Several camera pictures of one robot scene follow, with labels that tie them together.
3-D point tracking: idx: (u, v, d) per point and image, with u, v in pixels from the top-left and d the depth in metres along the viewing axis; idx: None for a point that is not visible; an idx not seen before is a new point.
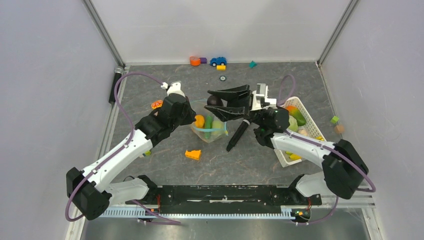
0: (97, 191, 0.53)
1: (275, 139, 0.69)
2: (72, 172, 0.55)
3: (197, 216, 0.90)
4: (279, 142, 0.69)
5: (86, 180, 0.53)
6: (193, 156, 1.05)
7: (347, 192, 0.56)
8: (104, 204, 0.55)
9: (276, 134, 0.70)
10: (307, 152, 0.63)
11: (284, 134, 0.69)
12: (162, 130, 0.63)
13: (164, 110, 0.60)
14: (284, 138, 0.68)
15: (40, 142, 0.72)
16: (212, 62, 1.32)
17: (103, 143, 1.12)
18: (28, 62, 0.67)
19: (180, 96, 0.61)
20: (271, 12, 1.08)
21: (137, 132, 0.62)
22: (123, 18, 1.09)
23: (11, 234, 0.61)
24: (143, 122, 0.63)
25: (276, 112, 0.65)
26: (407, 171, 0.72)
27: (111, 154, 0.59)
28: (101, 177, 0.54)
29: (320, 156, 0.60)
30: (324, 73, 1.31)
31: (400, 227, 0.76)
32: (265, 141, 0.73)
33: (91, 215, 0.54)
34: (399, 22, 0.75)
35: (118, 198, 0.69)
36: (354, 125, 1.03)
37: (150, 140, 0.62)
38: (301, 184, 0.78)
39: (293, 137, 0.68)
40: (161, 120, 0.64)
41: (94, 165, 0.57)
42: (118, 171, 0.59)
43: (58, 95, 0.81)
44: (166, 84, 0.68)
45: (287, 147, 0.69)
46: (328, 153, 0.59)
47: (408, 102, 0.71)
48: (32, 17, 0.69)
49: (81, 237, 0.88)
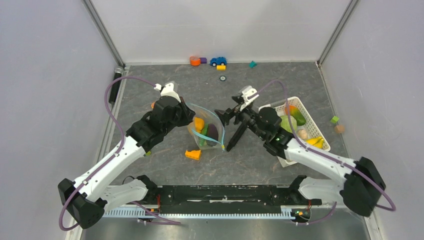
0: (89, 202, 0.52)
1: (289, 151, 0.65)
2: (64, 183, 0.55)
3: (197, 215, 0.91)
4: (293, 155, 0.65)
5: (77, 192, 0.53)
6: (193, 156, 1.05)
7: (368, 211, 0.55)
8: (99, 212, 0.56)
9: (290, 146, 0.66)
10: (326, 169, 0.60)
11: (299, 147, 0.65)
12: (155, 135, 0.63)
13: (156, 114, 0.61)
14: (299, 151, 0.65)
15: (40, 141, 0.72)
16: (212, 62, 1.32)
17: (103, 143, 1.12)
18: (28, 61, 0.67)
19: (171, 99, 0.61)
20: (271, 12, 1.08)
21: (128, 138, 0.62)
22: (123, 18, 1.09)
23: (11, 234, 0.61)
24: (134, 129, 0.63)
25: (262, 109, 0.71)
26: (407, 170, 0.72)
27: (101, 164, 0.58)
28: (91, 188, 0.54)
29: (340, 176, 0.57)
30: (323, 73, 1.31)
31: (401, 228, 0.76)
32: (276, 150, 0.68)
33: (85, 223, 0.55)
34: (399, 22, 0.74)
35: (116, 203, 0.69)
36: (354, 125, 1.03)
37: (142, 147, 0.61)
38: (305, 185, 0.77)
39: (309, 151, 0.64)
40: (153, 125, 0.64)
41: (85, 175, 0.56)
42: (110, 181, 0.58)
43: (58, 95, 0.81)
44: (159, 86, 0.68)
45: (300, 159, 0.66)
46: (349, 172, 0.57)
47: (408, 102, 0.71)
48: (32, 17, 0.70)
49: (82, 237, 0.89)
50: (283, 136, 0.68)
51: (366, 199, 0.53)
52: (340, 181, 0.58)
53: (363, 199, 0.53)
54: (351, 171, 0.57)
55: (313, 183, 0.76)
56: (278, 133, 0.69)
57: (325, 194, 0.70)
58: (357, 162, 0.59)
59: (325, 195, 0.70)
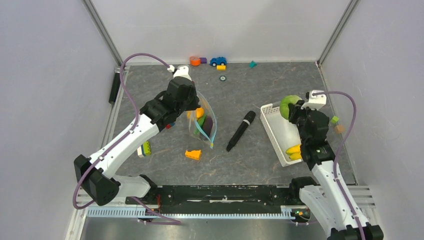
0: (105, 178, 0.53)
1: (319, 168, 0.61)
2: (80, 158, 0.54)
3: (197, 216, 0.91)
4: (319, 175, 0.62)
5: (93, 167, 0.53)
6: (193, 156, 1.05)
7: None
8: (114, 190, 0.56)
9: (324, 164, 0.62)
10: (335, 205, 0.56)
11: (330, 172, 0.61)
12: (168, 114, 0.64)
13: (170, 93, 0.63)
14: (327, 175, 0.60)
15: (41, 141, 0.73)
16: (212, 62, 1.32)
17: (103, 143, 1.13)
18: (28, 61, 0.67)
19: (185, 80, 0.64)
20: (270, 13, 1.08)
21: (142, 116, 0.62)
22: (122, 17, 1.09)
23: (11, 234, 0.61)
24: (148, 107, 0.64)
25: (316, 115, 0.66)
26: (407, 171, 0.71)
27: (116, 140, 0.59)
28: (107, 164, 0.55)
29: (344, 222, 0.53)
30: (324, 73, 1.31)
31: (401, 228, 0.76)
32: (308, 158, 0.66)
33: (101, 200, 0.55)
34: (399, 22, 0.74)
35: (125, 190, 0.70)
36: (354, 125, 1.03)
37: (156, 124, 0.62)
38: (305, 190, 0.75)
39: (336, 183, 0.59)
40: (167, 104, 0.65)
41: (100, 151, 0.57)
42: (124, 158, 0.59)
43: (57, 95, 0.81)
44: (172, 67, 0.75)
45: (322, 183, 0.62)
46: (354, 226, 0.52)
47: (409, 102, 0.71)
48: (32, 17, 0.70)
49: (81, 237, 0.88)
50: (324, 151, 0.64)
51: None
52: (340, 226, 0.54)
53: None
54: (357, 226, 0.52)
55: (316, 196, 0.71)
56: (321, 146, 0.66)
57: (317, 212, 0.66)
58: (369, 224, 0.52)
59: (315, 209, 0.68)
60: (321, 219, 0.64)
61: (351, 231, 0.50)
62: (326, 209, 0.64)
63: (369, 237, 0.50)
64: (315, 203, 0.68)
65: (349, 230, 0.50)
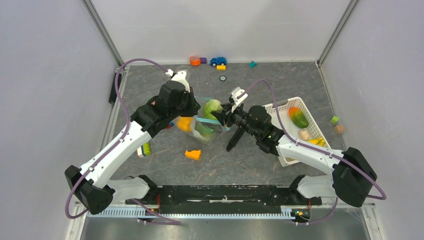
0: (96, 188, 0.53)
1: (280, 146, 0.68)
2: (71, 170, 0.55)
3: (197, 216, 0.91)
4: (285, 150, 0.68)
5: (84, 178, 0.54)
6: (193, 156, 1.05)
7: (359, 201, 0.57)
8: (107, 198, 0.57)
9: (281, 141, 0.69)
10: (314, 160, 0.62)
11: (289, 142, 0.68)
12: (160, 120, 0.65)
13: (162, 98, 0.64)
14: (290, 146, 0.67)
15: (40, 142, 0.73)
16: (212, 62, 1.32)
17: (103, 143, 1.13)
18: (27, 61, 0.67)
19: (179, 85, 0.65)
20: (271, 12, 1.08)
21: (133, 123, 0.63)
22: (122, 17, 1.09)
23: (11, 234, 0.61)
24: (139, 113, 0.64)
25: (251, 109, 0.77)
26: (407, 171, 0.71)
27: (107, 149, 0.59)
28: (98, 174, 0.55)
29: (329, 166, 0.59)
30: (323, 73, 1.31)
31: (402, 228, 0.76)
32: (269, 148, 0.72)
33: (95, 209, 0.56)
34: (399, 22, 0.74)
35: (120, 195, 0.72)
36: (354, 125, 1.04)
37: (147, 131, 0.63)
38: (303, 186, 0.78)
39: (300, 145, 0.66)
40: (159, 109, 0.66)
41: (91, 162, 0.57)
42: (116, 166, 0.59)
43: (57, 95, 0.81)
44: (171, 71, 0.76)
45: (293, 155, 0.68)
46: (337, 163, 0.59)
47: (408, 102, 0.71)
48: (32, 17, 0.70)
49: (81, 237, 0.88)
50: (274, 134, 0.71)
51: (356, 189, 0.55)
52: (329, 172, 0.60)
53: (351, 188, 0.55)
54: (339, 161, 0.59)
55: (311, 179, 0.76)
56: (270, 131, 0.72)
57: (322, 189, 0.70)
58: (345, 152, 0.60)
59: (321, 191, 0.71)
60: (327, 189, 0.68)
61: (340, 168, 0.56)
62: (324, 179, 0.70)
63: (353, 161, 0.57)
64: (318, 185, 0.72)
65: (339, 169, 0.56)
